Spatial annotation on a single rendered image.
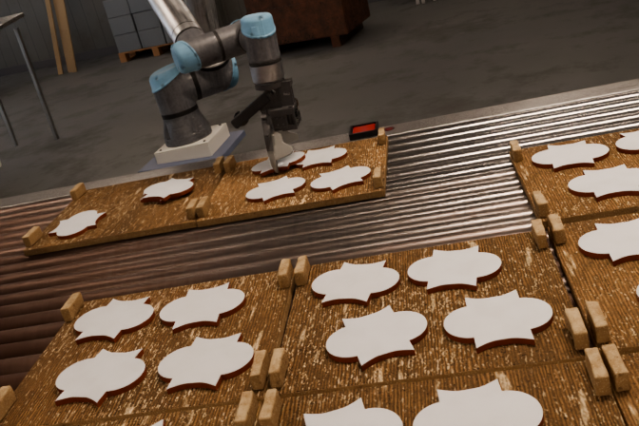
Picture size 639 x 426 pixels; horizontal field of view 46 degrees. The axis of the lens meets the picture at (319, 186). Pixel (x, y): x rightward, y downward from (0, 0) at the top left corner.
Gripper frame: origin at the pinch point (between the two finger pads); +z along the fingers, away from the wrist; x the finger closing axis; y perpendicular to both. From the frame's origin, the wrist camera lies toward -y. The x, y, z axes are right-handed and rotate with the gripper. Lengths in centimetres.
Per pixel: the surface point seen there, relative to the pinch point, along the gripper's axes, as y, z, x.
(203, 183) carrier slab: -18.7, 2.2, -1.9
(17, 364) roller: -34, 5, -70
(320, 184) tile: 12.8, -0.1, -19.0
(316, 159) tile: 9.8, -0.1, -1.8
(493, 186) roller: 48, 1, -28
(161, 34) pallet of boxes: -312, 75, 810
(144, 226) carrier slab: -27.0, 2.7, -23.6
